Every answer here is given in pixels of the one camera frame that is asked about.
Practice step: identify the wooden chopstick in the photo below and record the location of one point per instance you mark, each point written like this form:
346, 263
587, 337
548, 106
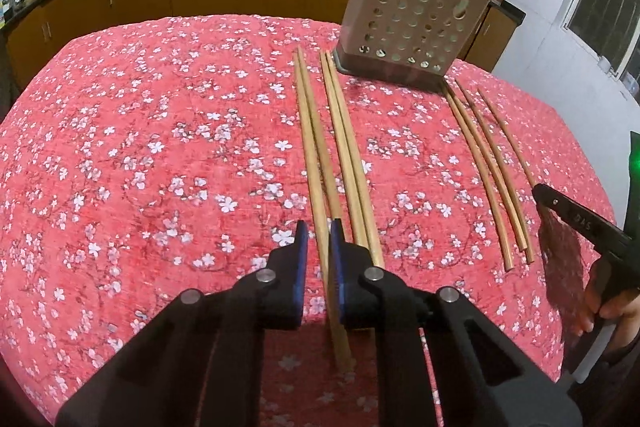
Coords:
356, 157
312, 187
340, 142
505, 197
515, 202
318, 142
505, 132
492, 207

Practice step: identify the red floral tablecloth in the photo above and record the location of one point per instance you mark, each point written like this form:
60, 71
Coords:
150, 157

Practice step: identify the person's right hand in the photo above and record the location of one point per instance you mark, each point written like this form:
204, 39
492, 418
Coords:
586, 312

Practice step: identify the white perforated chopstick holder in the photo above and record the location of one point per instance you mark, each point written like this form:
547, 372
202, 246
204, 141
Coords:
415, 22

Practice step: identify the yellow detergent bottle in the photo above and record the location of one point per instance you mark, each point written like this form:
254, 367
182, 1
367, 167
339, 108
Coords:
5, 13

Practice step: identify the person's right forearm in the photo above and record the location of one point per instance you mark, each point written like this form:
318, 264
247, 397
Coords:
625, 339

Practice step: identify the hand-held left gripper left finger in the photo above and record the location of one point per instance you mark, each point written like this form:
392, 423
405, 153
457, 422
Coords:
301, 267

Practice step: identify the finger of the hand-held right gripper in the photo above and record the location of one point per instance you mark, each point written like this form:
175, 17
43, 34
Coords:
575, 219

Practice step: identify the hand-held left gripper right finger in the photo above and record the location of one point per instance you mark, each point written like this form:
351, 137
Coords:
336, 267

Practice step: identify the white window latch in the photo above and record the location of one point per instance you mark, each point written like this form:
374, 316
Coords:
604, 64

